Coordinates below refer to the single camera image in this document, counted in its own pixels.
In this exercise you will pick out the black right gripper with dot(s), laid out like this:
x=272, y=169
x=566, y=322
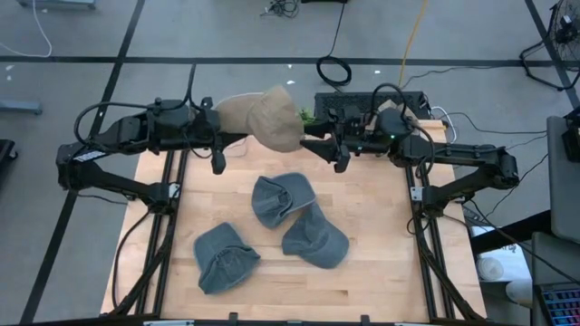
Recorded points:
x=358, y=136

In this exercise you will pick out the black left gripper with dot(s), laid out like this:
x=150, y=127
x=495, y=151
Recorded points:
x=208, y=131

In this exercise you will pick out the blue denim baseball cap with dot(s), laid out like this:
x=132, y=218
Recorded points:
x=272, y=204
x=315, y=240

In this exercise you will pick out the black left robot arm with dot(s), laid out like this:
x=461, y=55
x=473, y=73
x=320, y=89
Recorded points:
x=127, y=131

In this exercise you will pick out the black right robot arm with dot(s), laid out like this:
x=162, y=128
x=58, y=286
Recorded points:
x=453, y=151

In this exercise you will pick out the blue denim bucket hat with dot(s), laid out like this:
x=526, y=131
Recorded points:
x=222, y=258

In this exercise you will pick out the small green potted plant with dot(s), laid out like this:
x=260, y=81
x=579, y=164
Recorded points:
x=308, y=117

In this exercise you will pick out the black mesh computer case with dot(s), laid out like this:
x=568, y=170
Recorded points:
x=355, y=98

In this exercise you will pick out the silver aluminium bar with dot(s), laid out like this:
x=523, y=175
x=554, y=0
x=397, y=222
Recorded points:
x=167, y=323

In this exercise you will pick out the white paper roll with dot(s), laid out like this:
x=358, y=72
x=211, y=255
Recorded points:
x=489, y=268
x=519, y=290

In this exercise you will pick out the grey table foot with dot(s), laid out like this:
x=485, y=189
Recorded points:
x=20, y=107

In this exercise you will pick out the grey desk top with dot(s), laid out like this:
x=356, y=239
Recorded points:
x=562, y=199

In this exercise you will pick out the black floor fan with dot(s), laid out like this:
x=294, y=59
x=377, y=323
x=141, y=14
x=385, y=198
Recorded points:
x=566, y=27

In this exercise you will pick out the backlit colourful keyboard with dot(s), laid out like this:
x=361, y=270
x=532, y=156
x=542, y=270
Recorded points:
x=562, y=303

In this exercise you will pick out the black aluminium rig frame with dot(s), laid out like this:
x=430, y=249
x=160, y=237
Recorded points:
x=164, y=267

